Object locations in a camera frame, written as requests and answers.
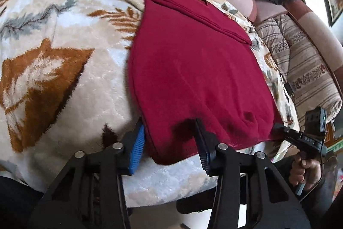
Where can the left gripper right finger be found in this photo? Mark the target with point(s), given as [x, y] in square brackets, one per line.
[270, 201]

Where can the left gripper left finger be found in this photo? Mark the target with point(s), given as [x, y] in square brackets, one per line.
[88, 192]

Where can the red garment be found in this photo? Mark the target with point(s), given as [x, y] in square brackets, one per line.
[189, 60]

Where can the person right hand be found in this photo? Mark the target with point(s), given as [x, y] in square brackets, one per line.
[305, 171]

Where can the striped beige quilt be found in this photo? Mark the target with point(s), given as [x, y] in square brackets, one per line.
[301, 66]

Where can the pink brown headboard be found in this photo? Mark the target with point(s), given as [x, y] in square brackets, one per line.
[325, 41]

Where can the cream leaf-print fleece blanket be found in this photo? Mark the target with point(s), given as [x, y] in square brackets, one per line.
[63, 84]

